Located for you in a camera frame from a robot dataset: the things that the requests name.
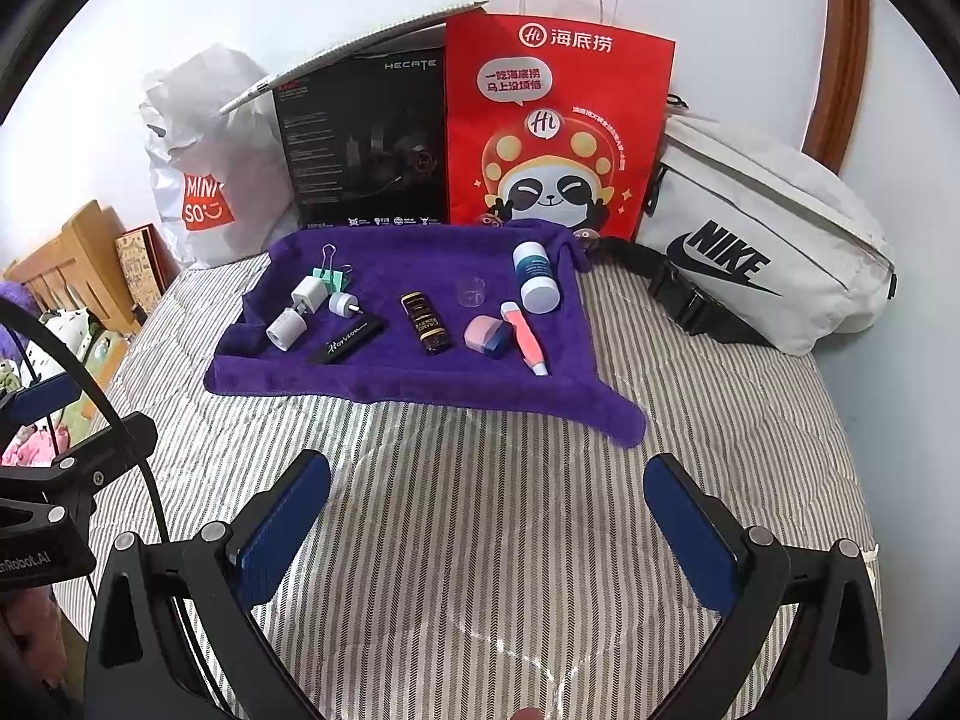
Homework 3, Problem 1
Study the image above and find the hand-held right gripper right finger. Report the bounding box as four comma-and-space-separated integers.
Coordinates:
643, 452, 880, 720

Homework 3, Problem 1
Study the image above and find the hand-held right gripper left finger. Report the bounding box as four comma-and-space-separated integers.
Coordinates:
84, 450, 353, 720

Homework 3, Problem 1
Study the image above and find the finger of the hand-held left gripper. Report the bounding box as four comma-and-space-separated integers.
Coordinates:
0, 373, 82, 428
0, 411, 157, 500

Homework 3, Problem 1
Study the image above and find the slim black box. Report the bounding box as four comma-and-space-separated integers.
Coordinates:
304, 315, 386, 368

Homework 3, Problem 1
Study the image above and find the small white labelled bottle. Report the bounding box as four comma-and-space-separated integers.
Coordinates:
267, 307, 308, 352

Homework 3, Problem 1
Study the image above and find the white charger plug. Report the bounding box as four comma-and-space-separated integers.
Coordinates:
291, 276, 331, 316

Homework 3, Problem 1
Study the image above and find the dark brown gold bottle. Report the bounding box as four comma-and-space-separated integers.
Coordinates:
400, 291, 453, 356

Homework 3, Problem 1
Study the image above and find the pink tube pen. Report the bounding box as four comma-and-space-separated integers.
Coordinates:
500, 301, 550, 377

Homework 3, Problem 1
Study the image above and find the green binder clip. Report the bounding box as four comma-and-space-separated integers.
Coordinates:
315, 244, 353, 293

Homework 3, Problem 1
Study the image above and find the pink and blue eraser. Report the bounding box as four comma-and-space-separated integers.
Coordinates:
463, 315, 509, 357

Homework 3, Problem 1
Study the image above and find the white and blue balm stick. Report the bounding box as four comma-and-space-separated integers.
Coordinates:
512, 241, 562, 314

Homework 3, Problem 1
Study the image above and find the white patterned fabric item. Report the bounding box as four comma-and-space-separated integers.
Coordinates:
37, 309, 128, 391

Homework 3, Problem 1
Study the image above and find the wooden headboard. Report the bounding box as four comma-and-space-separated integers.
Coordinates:
4, 200, 151, 335

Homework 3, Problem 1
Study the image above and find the purple towel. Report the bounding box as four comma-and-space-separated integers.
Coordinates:
204, 219, 647, 449

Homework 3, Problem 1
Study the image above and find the striped bed sheet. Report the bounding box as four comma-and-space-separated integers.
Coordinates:
52, 244, 886, 720

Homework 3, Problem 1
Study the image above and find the white plastic shopping bag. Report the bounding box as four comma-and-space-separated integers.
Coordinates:
139, 47, 297, 269

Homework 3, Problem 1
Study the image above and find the white waist bag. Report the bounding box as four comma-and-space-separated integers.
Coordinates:
592, 94, 897, 357

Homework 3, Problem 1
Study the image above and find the black headset box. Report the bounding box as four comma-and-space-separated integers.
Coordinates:
219, 0, 451, 230

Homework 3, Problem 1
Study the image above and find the red panda paper bag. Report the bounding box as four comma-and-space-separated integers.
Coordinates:
445, 0, 676, 241

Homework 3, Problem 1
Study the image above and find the wooden door frame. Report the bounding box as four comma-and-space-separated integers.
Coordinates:
801, 0, 871, 173

